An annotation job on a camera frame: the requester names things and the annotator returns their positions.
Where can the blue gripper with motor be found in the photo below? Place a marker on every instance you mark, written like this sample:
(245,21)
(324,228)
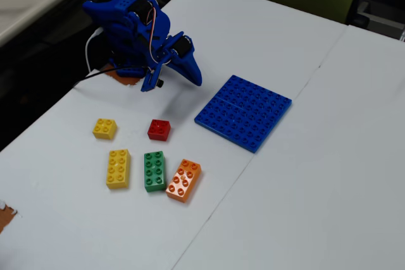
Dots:
(187,62)

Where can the yellow 2x2 block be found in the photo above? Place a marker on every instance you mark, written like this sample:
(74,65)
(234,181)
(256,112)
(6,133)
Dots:
(104,128)

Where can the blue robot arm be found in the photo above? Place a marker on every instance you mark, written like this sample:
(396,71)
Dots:
(126,33)

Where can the red 2x2 block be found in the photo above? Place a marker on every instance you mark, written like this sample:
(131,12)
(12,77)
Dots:
(159,129)

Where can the green 2x4 block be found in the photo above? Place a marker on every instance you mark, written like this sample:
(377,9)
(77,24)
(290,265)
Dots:
(154,171)

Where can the orange 2x4 block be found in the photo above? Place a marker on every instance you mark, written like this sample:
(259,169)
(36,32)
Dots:
(183,181)

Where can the yellow 2x4 block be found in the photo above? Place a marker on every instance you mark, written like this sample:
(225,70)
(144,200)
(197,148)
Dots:
(118,169)

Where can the grey chair base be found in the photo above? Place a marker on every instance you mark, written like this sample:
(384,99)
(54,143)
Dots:
(376,18)

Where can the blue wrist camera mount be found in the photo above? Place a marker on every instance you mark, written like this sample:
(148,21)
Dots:
(151,81)

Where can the blue 8x8 base plate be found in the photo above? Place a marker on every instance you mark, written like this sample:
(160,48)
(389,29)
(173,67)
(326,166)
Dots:
(243,113)

